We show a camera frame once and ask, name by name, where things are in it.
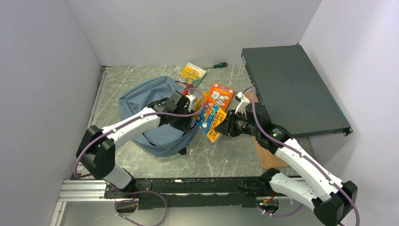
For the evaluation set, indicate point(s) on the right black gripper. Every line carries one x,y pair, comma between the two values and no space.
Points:
227,127

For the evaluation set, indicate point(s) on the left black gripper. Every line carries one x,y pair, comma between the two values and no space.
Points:
186,125

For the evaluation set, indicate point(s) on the blue yellow children's book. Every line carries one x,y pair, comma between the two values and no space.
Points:
210,116

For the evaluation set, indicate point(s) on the orange children's book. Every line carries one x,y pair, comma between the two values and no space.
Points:
222,95

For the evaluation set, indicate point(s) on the blue grey backpack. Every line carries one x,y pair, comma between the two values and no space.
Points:
165,140

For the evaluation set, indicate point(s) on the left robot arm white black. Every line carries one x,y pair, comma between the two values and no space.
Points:
97,150

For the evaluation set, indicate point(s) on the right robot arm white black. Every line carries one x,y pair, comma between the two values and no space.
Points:
330,198

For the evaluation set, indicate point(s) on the yellow small book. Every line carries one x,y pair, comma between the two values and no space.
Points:
191,74

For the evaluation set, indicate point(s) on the brown wooden board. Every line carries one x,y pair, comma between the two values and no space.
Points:
267,159

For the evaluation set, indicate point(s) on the dark rack server box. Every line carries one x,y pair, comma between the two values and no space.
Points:
293,92

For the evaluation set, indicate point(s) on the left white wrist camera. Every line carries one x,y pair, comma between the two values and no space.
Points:
192,100

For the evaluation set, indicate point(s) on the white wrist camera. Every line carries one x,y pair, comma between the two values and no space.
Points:
242,101
192,100

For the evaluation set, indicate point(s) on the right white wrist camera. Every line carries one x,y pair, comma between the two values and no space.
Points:
242,101

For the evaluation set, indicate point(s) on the green handled screwdriver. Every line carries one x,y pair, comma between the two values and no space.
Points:
219,65

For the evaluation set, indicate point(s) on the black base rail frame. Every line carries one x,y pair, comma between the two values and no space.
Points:
199,192

